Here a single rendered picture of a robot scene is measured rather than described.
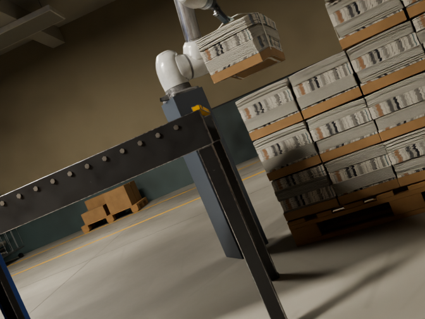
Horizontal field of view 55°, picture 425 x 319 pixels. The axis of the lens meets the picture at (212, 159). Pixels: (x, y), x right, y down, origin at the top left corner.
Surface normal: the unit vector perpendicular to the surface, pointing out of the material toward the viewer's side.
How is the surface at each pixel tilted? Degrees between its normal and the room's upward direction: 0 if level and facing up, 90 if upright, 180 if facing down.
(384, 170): 90
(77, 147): 90
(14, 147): 90
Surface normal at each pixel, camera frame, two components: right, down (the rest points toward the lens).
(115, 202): -0.09, 0.08
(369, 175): -0.36, 0.20
